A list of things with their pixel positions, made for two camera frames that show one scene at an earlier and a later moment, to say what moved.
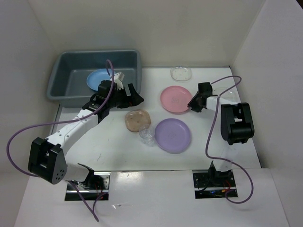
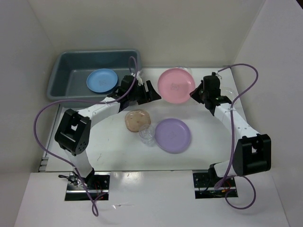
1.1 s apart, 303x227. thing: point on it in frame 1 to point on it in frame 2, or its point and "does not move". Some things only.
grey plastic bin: (68, 86) does not move
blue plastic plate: (95, 77) does not move
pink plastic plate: (175, 99) to (175, 85)
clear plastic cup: (147, 133) does not move
